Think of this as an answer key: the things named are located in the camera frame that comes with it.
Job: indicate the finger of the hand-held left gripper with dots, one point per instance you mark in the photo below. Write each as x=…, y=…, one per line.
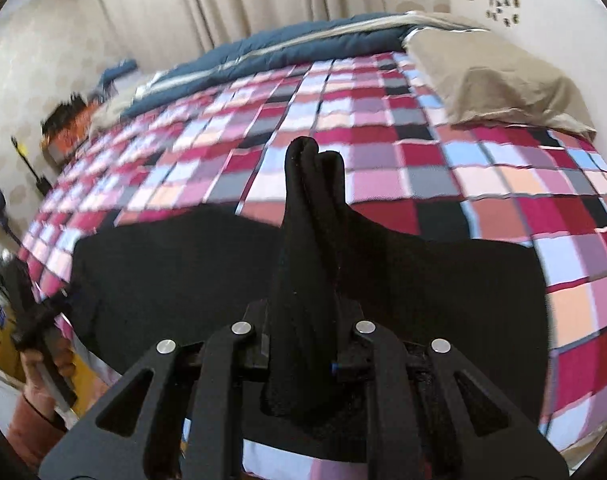
x=53, y=307

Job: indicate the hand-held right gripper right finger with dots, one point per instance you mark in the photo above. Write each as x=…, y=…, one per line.
x=356, y=355

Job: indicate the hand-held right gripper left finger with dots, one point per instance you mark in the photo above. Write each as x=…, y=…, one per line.
x=253, y=347

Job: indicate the black pants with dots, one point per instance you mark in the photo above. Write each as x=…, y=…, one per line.
x=183, y=280

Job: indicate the person's left forearm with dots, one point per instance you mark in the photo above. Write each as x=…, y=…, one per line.
x=28, y=435

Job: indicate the person's left hand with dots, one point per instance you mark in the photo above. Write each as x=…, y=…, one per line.
x=33, y=385

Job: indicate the black and yellow tool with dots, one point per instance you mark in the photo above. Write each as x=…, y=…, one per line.
x=33, y=172

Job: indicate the orange box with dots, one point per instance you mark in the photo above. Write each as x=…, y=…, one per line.
x=68, y=130

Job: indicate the red checkered blanket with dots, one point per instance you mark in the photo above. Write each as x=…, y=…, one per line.
x=408, y=160

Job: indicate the navy blue duvet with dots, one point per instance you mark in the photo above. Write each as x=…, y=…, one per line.
x=283, y=47

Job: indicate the beige pillow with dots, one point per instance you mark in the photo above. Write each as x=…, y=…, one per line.
x=493, y=85

